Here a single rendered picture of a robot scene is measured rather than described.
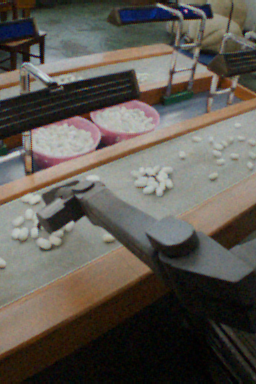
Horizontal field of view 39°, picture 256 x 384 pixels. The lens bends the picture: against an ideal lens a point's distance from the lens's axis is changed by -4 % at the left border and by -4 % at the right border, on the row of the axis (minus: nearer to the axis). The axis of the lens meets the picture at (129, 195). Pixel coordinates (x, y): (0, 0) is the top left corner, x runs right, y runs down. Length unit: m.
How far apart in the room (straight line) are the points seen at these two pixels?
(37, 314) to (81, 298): 0.10
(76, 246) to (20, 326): 0.27
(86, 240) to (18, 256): 0.18
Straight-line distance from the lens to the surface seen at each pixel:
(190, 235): 0.39
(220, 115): 1.60
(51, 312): 0.82
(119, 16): 1.59
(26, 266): 0.93
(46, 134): 1.35
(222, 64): 1.21
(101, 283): 0.86
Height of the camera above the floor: 1.47
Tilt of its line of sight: 41 degrees down
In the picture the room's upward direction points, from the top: 9 degrees clockwise
